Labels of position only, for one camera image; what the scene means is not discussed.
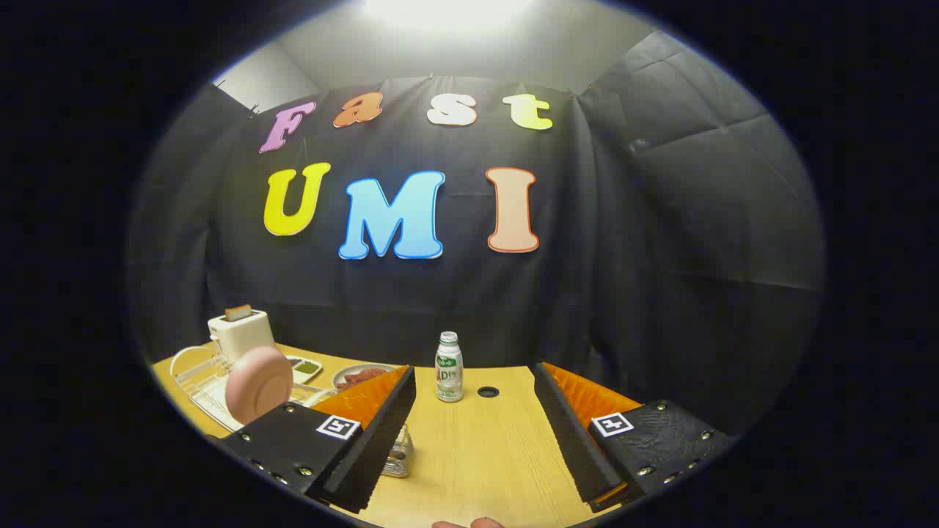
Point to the pile of green beans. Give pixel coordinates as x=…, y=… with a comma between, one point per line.
x=306, y=365

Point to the brown toast slice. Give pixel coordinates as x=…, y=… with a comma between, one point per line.
x=238, y=313

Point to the white drink bottle green label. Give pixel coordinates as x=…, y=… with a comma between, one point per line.
x=449, y=370

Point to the white divided tray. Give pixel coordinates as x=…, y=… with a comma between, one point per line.
x=302, y=370

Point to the red meat piece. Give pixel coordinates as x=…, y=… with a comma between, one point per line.
x=358, y=381
x=373, y=373

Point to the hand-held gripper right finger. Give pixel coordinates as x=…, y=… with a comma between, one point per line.
x=568, y=440

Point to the beige round plate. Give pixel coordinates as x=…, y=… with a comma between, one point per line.
x=345, y=375

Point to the white toaster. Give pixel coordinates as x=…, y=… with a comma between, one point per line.
x=238, y=337

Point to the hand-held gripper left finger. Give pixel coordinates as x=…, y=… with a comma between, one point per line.
x=381, y=440

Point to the pink plate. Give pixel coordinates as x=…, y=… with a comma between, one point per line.
x=257, y=385

